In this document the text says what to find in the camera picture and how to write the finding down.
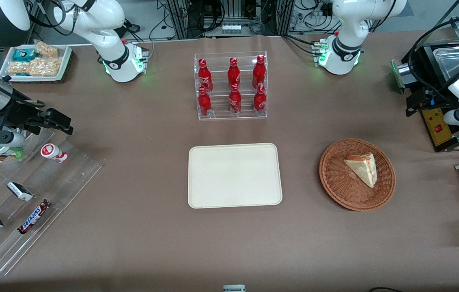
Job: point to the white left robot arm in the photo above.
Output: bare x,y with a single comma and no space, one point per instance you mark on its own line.
347,24

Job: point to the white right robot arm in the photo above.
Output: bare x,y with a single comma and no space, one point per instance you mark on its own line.
107,24

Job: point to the clear acrylic stepped display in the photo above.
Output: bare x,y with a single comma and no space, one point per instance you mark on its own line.
50,182

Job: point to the Snickers chocolate bar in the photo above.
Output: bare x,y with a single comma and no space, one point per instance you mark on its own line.
34,217

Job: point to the beige rectangular tray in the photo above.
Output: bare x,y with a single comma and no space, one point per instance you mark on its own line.
233,178

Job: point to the clear acrylic bottle rack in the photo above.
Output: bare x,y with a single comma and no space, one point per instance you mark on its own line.
221,115

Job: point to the bagged rice cracker snack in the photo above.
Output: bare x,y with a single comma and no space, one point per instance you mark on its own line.
46,49
46,67
18,67

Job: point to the red cola bottle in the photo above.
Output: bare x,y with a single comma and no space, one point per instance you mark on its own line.
204,103
259,100
233,75
259,73
235,101
205,77

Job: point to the aluminium frame rack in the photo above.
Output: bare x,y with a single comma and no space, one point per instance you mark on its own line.
180,18

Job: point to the white snack tray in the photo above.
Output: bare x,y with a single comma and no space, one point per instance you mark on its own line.
65,54

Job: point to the white power strip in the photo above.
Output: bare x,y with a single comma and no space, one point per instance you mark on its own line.
231,29

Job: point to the triangular sandwich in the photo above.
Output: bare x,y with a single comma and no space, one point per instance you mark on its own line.
363,168

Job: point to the grey device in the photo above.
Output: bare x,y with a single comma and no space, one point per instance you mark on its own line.
234,288

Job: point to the steel food pan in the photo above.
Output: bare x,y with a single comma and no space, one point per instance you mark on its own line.
448,61

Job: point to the white red yogurt bottle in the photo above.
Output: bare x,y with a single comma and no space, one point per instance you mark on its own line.
52,152

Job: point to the brown wicker basket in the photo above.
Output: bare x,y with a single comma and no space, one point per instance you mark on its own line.
343,190

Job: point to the teal snack packet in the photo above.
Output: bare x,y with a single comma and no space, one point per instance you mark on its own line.
24,54

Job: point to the brown tablecloth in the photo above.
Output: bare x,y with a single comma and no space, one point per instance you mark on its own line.
132,243

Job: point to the black food warmer machine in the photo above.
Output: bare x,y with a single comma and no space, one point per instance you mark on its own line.
436,129

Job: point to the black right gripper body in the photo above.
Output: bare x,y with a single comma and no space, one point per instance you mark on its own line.
21,113

